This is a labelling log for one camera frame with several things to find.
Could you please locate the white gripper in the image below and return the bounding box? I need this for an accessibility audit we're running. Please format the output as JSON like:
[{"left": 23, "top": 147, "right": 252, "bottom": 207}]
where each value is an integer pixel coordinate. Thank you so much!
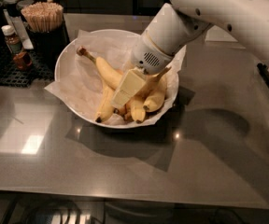
[{"left": 111, "top": 30, "right": 175, "bottom": 108}]

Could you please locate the curved yellow banana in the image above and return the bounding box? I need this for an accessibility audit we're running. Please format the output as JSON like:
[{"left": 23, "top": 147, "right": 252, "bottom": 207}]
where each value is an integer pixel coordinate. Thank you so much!
[{"left": 77, "top": 46, "right": 170, "bottom": 92}]

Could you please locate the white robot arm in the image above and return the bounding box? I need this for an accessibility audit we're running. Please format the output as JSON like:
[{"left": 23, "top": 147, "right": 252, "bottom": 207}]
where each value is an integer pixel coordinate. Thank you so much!
[{"left": 111, "top": 0, "right": 269, "bottom": 108}]

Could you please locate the right yellow banana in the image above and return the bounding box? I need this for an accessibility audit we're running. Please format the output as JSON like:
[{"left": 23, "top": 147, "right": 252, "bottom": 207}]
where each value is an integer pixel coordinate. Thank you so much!
[{"left": 143, "top": 76, "right": 167, "bottom": 112}]

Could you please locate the middle yellow banana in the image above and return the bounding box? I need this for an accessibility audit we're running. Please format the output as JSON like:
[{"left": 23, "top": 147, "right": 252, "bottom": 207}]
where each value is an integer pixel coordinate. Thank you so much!
[{"left": 130, "top": 96, "right": 146, "bottom": 123}]

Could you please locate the small orange-brown banana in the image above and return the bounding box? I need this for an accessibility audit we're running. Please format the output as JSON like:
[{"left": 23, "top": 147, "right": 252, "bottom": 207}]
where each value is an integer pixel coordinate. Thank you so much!
[{"left": 114, "top": 106, "right": 127, "bottom": 116}]

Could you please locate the left yellow banana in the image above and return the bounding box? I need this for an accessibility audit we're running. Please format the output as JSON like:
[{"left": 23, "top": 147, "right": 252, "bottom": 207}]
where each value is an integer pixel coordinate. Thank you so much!
[{"left": 94, "top": 83, "right": 114, "bottom": 123}]

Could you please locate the white paper liner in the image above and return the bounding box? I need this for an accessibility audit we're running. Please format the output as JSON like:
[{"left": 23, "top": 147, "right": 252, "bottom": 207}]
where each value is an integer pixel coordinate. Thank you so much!
[{"left": 43, "top": 29, "right": 187, "bottom": 127}]

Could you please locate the clear acrylic panel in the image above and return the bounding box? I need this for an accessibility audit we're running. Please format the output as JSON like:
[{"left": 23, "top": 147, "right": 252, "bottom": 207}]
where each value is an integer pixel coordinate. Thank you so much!
[{"left": 205, "top": 26, "right": 236, "bottom": 42}]

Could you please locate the black stirrer holder cup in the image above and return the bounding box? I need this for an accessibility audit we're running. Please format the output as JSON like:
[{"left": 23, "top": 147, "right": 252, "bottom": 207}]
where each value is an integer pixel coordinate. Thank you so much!
[{"left": 27, "top": 21, "right": 70, "bottom": 71}]

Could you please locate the bundle of wooden stirrers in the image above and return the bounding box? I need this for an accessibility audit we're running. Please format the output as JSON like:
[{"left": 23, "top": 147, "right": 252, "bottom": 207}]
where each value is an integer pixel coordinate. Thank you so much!
[{"left": 21, "top": 2, "right": 64, "bottom": 33}]

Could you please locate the white flat packet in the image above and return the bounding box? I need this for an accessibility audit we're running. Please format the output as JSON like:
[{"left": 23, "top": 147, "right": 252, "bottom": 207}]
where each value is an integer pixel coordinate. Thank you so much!
[{"left": 4, "top": 9, "right": 34, "bottom": 50}]

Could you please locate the sauce bottle with white cap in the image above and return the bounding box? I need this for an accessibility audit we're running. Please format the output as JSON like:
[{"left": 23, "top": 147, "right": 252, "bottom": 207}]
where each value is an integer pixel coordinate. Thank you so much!
[{"left": 0, "top": 24, "right": 33, "bottom": 72}]

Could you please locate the black rubber grid mat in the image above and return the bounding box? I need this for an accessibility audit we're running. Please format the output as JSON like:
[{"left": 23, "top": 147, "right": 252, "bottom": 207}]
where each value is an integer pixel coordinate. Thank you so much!
[{"left": 0, "top": 46, "right": 54, "bottom": 88}]

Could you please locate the dark jar with grey lid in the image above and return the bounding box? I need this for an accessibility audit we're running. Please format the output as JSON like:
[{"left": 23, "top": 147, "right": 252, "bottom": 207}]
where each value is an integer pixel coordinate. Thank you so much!
[{"left": 3, "top": 0, "right": 21, "bottom": 17}]

